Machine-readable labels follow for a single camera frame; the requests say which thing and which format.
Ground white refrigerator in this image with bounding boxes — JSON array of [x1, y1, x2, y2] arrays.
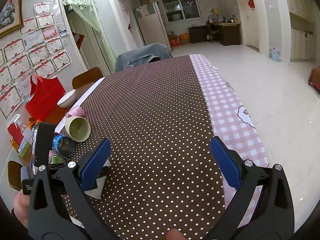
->
[[134, 2, 171, 52]]

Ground near wooden chair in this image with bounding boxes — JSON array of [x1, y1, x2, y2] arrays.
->
[[7, 160, 22, 191]]

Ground brown polka dot tablecloth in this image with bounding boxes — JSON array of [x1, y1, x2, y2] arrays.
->
[[70, 56, 225, 239]]

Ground green door curtain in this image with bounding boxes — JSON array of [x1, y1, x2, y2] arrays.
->
[[61, 0, 116, 74]]

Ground right hand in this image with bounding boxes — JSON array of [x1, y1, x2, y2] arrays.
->
[[166, 229, 187, 240]]

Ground light blue trash bin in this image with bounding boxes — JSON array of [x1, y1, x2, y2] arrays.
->
[[269, 47, 280, 62]]

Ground left hand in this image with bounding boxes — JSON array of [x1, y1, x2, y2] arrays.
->
[[13, 191, 30, 228]]

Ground red gift bag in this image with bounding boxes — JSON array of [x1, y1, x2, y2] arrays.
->
[[25, 75, 66, 125]]

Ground grey covered chair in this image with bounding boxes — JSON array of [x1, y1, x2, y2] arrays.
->
[[115, 43, 172, 73]]

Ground pink plastic cup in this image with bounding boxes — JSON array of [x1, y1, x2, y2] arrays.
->
[[65, 106, 85, 119]]

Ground dark wooden desk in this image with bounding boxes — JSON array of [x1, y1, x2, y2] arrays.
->
[[189, 22, 241, 46]]

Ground window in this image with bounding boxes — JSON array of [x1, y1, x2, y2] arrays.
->
[[162, 0, 200, 23]]

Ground light green plastic cup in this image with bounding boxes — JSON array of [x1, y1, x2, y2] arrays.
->
[[65, 116, 91, 142]]

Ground red envelope box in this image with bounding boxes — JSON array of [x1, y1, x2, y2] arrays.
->
[[7, 122, 23, 145]]

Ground framed picture on wall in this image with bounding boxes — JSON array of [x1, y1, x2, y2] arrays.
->
[[0, 0, 24, 38]]

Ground wooden chair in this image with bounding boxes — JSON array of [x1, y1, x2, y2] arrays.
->
[[7, 160, 22, 191], [72, 67, 104, 89]]

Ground black blue towel can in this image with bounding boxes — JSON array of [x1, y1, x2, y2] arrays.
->
[[53, 133, 75, 157]]

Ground white strip table runner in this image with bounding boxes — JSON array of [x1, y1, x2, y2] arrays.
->
[[73, 77, 105, 106]]

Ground white ceramic bowl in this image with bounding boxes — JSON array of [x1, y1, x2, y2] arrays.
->
[[57, 89, 76, 108]]

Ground wooden chair back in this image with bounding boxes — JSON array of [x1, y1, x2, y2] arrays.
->
[[72, 67, 104, 89]]

